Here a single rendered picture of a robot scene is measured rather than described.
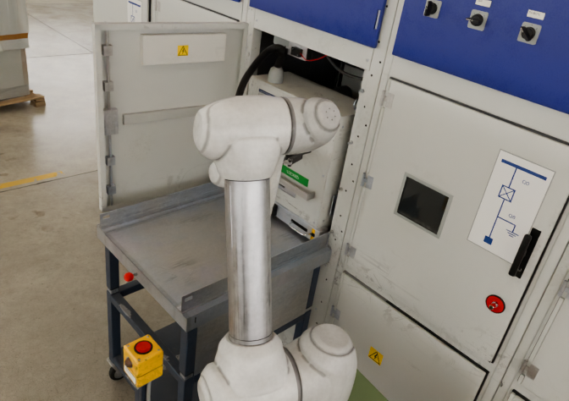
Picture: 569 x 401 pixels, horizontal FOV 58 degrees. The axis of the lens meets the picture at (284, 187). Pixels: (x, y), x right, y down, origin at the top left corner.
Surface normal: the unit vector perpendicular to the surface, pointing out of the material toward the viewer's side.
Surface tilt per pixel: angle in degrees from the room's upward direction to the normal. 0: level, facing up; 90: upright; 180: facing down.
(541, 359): 90
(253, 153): 74
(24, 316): 0
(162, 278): 0
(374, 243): 90
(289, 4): 90
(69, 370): 0
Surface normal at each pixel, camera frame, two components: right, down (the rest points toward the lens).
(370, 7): -0.72, 0.24
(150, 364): 0.67, 0.45
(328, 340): 0.25, -0.87
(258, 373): 0.37, 0.10
